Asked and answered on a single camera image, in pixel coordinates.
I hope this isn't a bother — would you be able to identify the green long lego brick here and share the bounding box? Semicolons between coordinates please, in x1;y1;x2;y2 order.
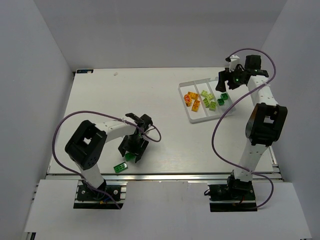
113;162;128;174

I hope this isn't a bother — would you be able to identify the dark green square lego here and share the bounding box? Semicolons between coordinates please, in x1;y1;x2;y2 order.
220;92;229;101

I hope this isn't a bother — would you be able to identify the light green square lego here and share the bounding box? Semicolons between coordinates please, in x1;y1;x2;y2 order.
202;98;211;108

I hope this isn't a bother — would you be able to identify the yellow long lego brick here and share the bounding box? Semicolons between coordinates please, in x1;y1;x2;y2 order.
187;91;199;100

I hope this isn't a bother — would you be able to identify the yellow lego brick slope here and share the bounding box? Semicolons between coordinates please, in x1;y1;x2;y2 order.
191;100;200;112

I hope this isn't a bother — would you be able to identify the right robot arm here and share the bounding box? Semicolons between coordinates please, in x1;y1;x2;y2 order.
215;54;288;183

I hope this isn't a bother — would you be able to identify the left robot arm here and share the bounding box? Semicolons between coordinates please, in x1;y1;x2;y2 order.
64;113;153;191

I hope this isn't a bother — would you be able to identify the white divided sorting tray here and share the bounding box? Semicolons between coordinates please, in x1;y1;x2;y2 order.
178;77;233;124

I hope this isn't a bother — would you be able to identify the blue label sticker left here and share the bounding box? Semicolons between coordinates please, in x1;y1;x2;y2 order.
76;69;94;74

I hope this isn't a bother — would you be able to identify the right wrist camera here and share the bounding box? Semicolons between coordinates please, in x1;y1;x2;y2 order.
225;54;240;72

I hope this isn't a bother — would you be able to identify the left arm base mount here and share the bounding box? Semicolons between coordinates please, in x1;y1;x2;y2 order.
73;180;127;210

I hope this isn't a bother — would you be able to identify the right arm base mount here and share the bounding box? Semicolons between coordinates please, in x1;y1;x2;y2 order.
203;184;258;213

